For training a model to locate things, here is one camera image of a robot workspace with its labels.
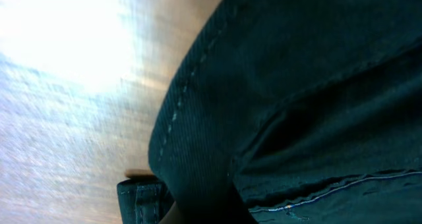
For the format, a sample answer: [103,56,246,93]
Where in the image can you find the black shorts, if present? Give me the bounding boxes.
[117,0,421,223]

